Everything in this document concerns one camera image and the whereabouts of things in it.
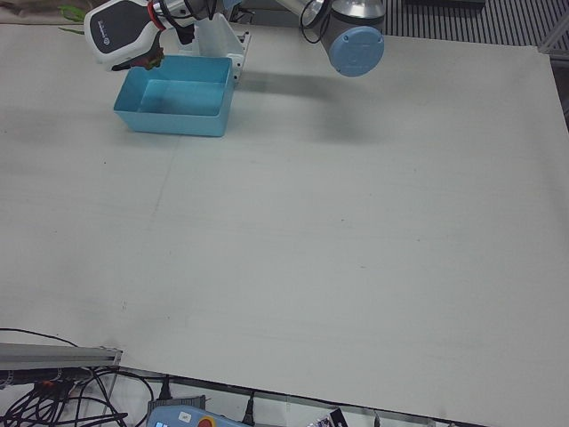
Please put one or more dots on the blue grey teach pendant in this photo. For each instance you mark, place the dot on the blue grey teach pendant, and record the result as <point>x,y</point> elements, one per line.
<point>178,418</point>

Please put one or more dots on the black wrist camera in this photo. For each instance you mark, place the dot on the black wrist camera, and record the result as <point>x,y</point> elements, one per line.
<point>184,31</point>

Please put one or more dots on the black power strip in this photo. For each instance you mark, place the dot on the black power strip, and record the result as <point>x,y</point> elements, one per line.
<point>26,377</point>

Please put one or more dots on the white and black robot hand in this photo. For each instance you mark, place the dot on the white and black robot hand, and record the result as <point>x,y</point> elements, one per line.
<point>120,31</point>

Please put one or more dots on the grey aluminium profile bar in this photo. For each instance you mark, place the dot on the grey aluminium profile bar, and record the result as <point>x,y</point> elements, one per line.
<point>53,356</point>

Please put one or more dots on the black ribbed mat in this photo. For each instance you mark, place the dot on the black ribbed mat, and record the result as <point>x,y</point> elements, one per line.
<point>444,22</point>

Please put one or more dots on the black white patterned card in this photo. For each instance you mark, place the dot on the black white patterned card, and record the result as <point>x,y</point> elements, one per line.
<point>329,418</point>

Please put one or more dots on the white pedestal stand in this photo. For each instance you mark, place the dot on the white pedestal stand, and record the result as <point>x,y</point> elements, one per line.
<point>215,37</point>

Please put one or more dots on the light blue plastic bin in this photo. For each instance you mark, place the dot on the light blue plastic bin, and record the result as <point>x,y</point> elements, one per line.
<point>178,124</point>

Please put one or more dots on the grey aluminium profile frame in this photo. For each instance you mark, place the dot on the grey aluminium profile frame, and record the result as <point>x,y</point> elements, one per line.
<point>555,37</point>

